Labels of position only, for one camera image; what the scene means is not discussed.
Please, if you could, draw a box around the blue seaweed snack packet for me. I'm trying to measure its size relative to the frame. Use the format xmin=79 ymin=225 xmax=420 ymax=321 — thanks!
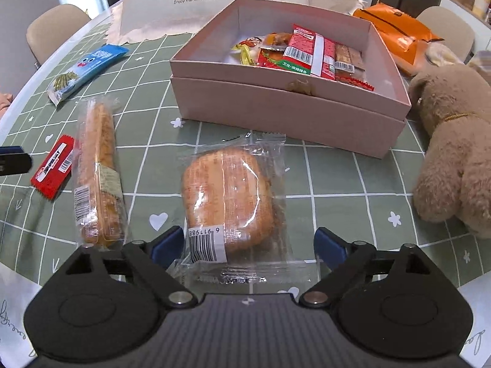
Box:
xmin=47 ymin=44 xmax=129 ymax=106

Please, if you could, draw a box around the red cracker stick packet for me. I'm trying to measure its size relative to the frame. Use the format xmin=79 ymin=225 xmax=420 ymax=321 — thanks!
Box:
xmin=279 ymin=24 xmax=335 ymax=81

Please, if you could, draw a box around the beige dining chair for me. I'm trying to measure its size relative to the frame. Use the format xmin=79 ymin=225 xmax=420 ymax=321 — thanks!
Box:
xmin=26 ymin=4 xmax=91 ymax=66

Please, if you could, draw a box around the red roast duck snack bag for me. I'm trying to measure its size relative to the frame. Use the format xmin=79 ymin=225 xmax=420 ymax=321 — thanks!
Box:
xmin=257 ymin=45 xmax=314 ymax=75

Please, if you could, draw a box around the green checkered tablecloth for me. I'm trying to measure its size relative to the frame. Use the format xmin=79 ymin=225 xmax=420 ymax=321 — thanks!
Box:
xmin=1 ymin=22 xmax=490 ymax=285

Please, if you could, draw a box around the pink storage box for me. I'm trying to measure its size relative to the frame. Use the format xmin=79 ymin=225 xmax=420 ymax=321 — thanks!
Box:
xmin=170 ymin=0 xmax=410 ymax=158

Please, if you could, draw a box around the orange snack bag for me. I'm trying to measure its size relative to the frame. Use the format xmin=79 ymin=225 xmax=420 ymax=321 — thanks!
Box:
xmin=353 ymin=2 xmax=444 ymax=76

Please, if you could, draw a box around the brown plush dog toy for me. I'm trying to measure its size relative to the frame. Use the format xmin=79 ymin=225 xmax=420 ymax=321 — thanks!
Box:
xmin=408 ymin=64 xmax=490 ymax=238

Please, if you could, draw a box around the small red candy packet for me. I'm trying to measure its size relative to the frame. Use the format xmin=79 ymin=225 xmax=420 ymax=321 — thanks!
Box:
xmin=31 ymin=135 xmax=74 ymax=200

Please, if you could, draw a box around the long bread stick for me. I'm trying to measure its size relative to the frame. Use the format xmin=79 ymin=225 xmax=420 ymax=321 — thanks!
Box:
xmin=72 ymin=96 xmax=128 ymax=250

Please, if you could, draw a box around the beige chair right side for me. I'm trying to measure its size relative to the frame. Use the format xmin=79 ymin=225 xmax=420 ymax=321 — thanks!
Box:
xmin=416 ymin=6 xmax=474 ymax=62

